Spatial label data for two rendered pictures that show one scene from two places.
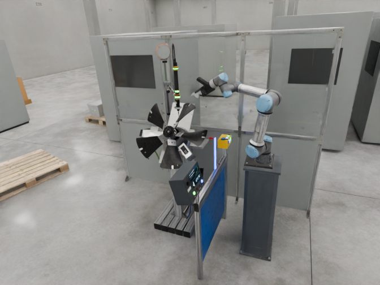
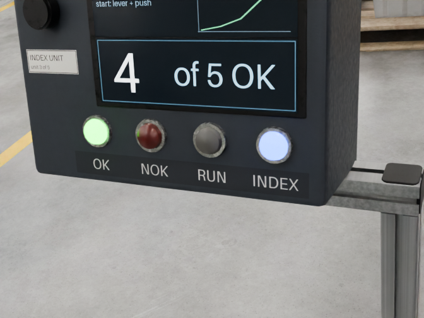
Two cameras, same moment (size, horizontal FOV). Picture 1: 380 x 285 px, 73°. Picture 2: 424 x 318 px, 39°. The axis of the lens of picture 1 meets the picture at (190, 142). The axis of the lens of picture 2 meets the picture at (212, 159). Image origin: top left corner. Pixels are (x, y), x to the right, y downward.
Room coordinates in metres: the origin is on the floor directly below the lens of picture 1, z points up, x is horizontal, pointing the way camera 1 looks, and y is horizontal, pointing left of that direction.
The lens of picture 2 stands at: (1.53, -0.44, 1.33)
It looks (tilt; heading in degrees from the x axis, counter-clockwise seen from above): 30 degrees down; 95
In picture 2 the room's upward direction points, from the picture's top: 10 degrees counter-clockwise
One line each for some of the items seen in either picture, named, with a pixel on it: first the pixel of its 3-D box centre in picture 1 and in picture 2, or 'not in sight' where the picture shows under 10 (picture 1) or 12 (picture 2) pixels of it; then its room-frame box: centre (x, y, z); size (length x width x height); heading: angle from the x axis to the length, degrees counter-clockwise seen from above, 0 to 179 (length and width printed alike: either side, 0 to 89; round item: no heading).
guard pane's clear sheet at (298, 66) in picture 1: (204, 85); not in sight; (2.93, -0.20, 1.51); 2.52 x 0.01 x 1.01; 67
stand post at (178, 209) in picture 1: (176, 189); not in sight; (2.41, 0.17, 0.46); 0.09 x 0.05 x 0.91; 67
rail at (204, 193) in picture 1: (213, 178); not in sight; (2.03, -0.20, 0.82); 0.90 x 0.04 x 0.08; 157
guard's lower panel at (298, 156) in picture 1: (206, 162); not in sight; (2.93, -0.20, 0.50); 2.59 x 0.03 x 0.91; 67
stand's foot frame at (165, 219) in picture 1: (182, 213); not in sight; (2.50, 0.14, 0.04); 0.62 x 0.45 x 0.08; 157
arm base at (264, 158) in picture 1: (263, 155); not in sight; (1.97, -0.64, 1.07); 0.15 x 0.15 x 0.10
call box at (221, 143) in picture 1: (224, 141); not in sight; (2.40, -0.36, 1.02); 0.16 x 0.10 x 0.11; 157
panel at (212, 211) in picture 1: (213, 210); not in sight; (2.03, -0.20, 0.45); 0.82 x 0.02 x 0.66; 157
